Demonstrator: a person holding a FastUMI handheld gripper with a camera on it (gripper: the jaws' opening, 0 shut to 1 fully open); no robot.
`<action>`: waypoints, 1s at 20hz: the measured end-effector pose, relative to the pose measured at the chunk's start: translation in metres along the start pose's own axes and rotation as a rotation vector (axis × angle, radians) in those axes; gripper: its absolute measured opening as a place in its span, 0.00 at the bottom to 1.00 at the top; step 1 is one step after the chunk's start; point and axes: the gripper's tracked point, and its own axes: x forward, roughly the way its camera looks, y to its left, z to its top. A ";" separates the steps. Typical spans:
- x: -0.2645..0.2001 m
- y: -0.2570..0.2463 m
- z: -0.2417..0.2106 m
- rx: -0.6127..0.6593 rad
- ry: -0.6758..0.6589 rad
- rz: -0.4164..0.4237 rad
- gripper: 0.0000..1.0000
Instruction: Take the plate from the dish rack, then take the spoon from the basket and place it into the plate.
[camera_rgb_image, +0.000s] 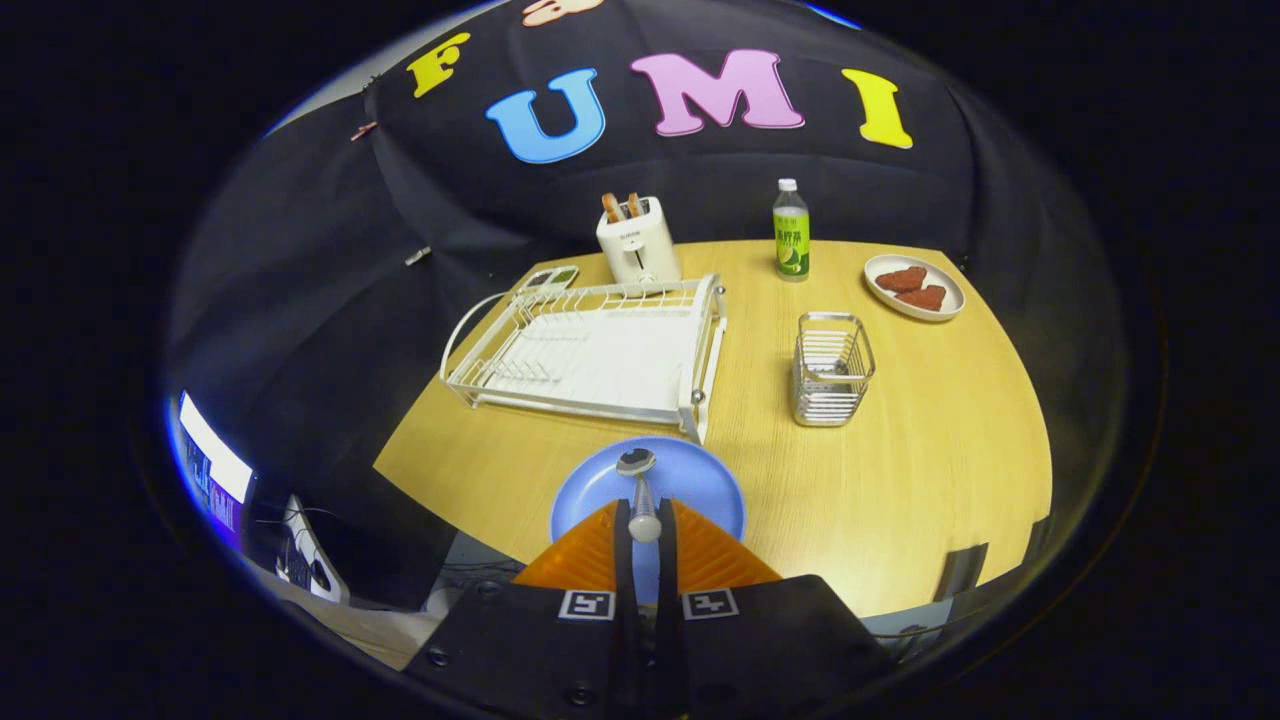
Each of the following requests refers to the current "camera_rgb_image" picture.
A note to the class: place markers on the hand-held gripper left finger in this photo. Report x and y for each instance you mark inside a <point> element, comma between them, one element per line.
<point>623,560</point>

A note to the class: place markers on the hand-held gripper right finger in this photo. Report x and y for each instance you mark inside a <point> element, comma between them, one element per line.
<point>667,570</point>

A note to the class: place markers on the blue plate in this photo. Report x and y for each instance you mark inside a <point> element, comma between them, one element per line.
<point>700,480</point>

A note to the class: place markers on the white plate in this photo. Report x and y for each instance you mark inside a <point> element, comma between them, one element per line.
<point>950,285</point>

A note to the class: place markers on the divided condiment tray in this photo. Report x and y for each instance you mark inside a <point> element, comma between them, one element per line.
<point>552,277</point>

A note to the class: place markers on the white toaster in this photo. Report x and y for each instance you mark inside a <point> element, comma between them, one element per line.
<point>640,255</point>

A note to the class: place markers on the white power strip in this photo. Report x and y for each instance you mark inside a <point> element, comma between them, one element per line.
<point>305,560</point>

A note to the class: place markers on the toast slice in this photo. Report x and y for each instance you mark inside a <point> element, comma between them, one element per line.
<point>612,208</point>
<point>635,205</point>

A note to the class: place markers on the green label drink bottle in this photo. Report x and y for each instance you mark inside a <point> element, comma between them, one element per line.
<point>791,240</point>

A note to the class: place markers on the silver cloth clip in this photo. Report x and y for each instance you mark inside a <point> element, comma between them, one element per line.
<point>418,256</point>

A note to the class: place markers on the red meat piece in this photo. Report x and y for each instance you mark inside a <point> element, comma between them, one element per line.
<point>923,298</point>
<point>900,279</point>

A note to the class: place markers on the black backdrop cloth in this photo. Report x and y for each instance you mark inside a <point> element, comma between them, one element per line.
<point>300,300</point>

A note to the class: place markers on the computer monitor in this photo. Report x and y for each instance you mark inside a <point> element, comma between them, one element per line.
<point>215,465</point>

